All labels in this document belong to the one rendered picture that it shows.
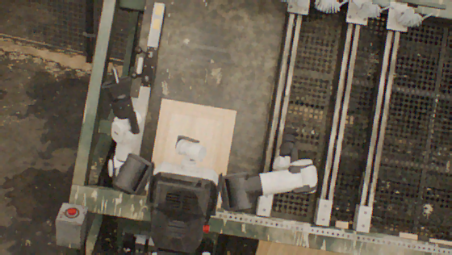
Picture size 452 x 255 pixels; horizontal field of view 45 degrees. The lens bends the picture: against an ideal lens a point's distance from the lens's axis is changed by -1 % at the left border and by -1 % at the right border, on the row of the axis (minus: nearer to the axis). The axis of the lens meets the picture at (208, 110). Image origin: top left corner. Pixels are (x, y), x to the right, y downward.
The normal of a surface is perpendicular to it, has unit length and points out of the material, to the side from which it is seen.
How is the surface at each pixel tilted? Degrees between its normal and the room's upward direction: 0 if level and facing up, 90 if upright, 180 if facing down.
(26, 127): 0
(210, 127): 53
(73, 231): 90
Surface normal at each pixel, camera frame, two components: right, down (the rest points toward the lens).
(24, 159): 0.14, -0.80
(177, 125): 0.01, -0.03
